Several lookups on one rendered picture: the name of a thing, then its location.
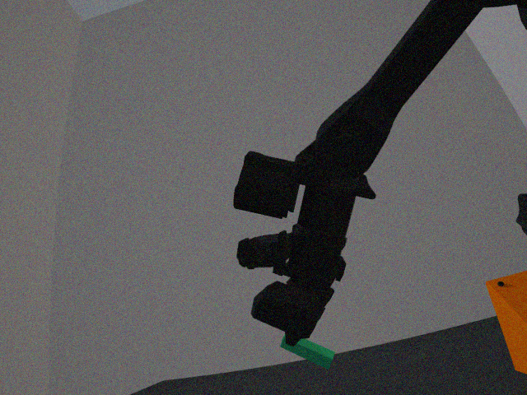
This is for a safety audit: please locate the green rectangular post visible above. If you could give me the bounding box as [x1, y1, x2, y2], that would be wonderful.
[280, 335, 335, 369]

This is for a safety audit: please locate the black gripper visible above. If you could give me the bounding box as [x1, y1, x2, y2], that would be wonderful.
[251, 222, 347, 346]

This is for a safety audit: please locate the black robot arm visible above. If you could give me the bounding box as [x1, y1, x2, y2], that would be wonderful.
[233, 0, 527, 276]

